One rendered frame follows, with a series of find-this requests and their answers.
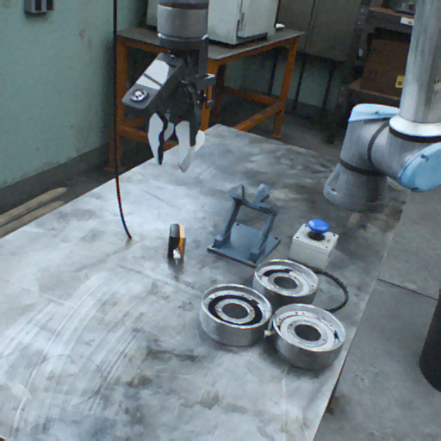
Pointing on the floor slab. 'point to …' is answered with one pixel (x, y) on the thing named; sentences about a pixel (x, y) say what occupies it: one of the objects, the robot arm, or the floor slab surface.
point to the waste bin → (432, 349)
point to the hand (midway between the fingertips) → (169, 162)
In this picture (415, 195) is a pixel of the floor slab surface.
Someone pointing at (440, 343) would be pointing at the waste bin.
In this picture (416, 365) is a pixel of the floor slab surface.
